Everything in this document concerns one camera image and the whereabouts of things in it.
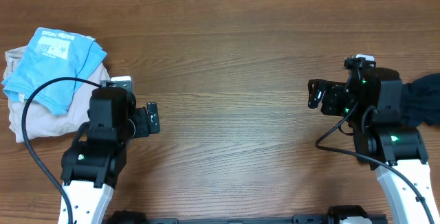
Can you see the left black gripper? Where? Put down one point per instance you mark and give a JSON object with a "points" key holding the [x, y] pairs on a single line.
{"points": [[143, 128]]}

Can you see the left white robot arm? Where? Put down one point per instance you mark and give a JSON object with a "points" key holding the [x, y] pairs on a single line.
{"points": [[91, 166]]}

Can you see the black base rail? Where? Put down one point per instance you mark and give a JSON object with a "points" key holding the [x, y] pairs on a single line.
{"points": [[339, 214]]}

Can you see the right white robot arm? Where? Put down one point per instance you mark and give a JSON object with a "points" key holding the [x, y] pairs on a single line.
{"points": [[369, 103]]}

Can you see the folded beige khaki pants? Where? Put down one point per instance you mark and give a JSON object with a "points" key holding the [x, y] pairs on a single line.
{"points": [[40, 121]]}

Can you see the light blue printed t-shirt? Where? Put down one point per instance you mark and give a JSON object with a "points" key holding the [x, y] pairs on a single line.
{"points": [[52, 54]]}

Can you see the black Nike garment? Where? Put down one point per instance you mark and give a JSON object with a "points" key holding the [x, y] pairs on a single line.
{"points": [[420, 101]]}

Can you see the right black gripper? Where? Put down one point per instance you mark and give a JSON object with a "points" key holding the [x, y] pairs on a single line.
{"points": [[332, 91]]}

